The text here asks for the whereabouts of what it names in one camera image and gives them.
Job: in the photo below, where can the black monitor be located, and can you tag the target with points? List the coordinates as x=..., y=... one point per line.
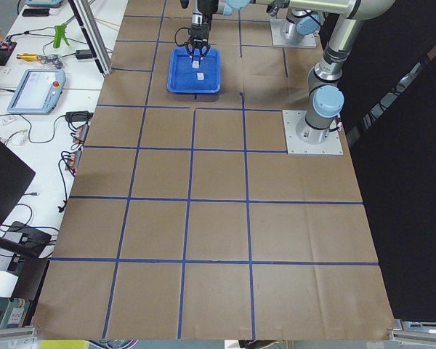
x=15, y=178

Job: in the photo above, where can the black power adapter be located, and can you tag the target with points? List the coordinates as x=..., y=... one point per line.
x=83, y=54

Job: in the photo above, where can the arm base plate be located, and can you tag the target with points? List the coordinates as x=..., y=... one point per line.
x=299, y=34
x=301, y=139

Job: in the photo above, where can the yellow tool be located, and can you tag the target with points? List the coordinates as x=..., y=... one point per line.
x=29, y=57

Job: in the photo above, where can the aluminium frame post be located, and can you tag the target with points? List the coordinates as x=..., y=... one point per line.
x=87, y=23

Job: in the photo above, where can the blue plastic tray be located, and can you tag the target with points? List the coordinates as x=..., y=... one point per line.
x=183, y=77

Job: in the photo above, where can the green clamp tool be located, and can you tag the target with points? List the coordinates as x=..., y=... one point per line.
x=60, y=35

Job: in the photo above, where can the white computer mouse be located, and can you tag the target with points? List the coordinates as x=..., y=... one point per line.
x=19, y=139

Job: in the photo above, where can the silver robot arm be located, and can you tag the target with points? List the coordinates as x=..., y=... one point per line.
x=326, y=100
x=291, y=15

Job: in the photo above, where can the teach pendant tablet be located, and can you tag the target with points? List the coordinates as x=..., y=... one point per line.
x=38, y=92

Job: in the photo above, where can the black monitor base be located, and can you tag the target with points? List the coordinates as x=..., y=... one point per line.
x=25, y=241

